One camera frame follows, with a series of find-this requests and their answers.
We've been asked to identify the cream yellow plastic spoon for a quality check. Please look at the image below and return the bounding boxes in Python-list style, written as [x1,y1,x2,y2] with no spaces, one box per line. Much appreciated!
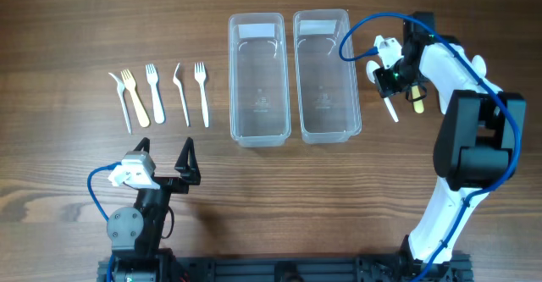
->
[411,86,424,113]

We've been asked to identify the white fork sideways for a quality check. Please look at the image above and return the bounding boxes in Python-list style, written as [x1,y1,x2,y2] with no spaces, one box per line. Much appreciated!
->
[172,63,191,127]

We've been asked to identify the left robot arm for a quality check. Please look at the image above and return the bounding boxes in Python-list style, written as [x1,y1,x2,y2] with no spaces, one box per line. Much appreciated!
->
[105,137,201,281]

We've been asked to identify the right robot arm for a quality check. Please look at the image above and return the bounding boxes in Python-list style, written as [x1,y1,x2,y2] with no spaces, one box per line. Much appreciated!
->
[229,9,526,279]

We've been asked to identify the clear container right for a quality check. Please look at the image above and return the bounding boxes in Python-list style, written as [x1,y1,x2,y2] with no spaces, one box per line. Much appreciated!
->
[293,9,362,144]

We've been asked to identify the clear container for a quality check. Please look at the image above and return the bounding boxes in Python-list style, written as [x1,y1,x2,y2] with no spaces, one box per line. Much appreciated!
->
[229,13,291,147]
[293,9,362,144]

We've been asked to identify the clear container left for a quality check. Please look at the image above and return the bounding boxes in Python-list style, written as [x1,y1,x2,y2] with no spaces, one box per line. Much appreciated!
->
[229,13,291,147]

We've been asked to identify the white fork far left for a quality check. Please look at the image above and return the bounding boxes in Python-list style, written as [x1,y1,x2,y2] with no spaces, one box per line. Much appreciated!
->
[109,73,132,135]

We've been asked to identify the cream yellow plastic fork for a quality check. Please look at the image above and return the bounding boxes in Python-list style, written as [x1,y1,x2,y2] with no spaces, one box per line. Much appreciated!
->
[121,69,151,128]

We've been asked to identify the white plastic fork rightmost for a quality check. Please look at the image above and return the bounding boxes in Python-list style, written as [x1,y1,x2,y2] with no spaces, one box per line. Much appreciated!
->
[194,62,209,128]

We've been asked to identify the white wide-handled plastic fork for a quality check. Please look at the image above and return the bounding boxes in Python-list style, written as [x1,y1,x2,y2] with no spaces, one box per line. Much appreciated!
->
[146,64,165,124]

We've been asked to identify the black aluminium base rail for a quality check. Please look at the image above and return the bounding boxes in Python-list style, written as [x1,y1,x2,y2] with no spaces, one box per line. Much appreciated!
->
[96,252,473,282]

